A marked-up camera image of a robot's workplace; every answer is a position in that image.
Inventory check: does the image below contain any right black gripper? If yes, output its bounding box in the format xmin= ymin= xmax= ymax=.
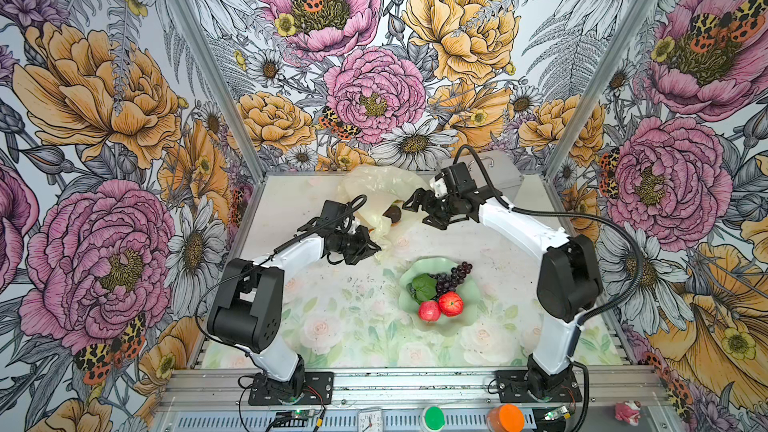
xmin=402 ymin=187 xmax=460 ymax=231

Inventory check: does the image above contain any translucent plastic bag orange print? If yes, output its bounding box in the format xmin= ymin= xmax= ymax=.
xmin=337 ymin=165 xmax=427 ymax=261

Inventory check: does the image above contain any dark purple grape bunch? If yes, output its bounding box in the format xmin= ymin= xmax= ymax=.
xmin=431 ymin=262 xmax=473 ymax=298

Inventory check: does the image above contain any dark avocado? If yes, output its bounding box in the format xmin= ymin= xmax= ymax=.
xmin=383 ymin=205 xmax=402 ymax=225

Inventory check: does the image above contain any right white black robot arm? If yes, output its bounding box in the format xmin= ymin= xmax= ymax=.
xmin=404 ymin=162 xmax=603 ymax=401

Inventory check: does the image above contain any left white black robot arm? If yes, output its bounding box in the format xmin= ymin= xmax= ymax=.
xmin=206 ymin=194 xmax=381 ymax=405

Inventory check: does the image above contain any silver metal first aid case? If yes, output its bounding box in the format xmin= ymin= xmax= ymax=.
xmin=463 ymin=151 xmax=523 ymax=200

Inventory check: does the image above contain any green leaf fruit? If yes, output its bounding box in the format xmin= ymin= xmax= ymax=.
xmin=408 ymin=274 xmax=438 ymax=304

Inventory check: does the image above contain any pink red peach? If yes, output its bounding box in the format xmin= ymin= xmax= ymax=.
xmin=418 ymin=300 xmax=441 ymax=323

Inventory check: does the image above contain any light green wavy plate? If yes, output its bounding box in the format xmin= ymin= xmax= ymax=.
xmin=398 ymin=257 xmax=482 ymax=336

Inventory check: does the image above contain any small white clock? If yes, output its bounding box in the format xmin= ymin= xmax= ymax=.
xmin=357 ymin=409 xmax=384 ymax=432

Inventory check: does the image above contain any green round button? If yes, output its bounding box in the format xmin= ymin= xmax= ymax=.
xmin=420 ymin=406 xmax=446 ymax=432

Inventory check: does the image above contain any orange round button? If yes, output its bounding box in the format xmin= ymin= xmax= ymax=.
xmin=486 ymin=404 xmax=525 ymax=432

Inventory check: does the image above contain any pink small toy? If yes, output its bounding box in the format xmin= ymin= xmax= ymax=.
xmin=614 ymin=401 xmax=642 ymax=427

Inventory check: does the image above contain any right black corrugated cable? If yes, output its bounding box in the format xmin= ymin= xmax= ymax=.
xmin=452 ymin=145 xmax=646 ymax=432

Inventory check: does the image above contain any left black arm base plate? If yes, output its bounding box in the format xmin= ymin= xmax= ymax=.
xmin=247 ymin=371 xmax=335 ymax=407

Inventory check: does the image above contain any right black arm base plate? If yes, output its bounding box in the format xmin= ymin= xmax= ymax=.
xmin=493 ymin=369 xmax=582 ymax=403

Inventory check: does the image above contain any aluminium front rail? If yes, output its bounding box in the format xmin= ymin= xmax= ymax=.
xmin=158 ymin=365 xmax=669 ymax=412

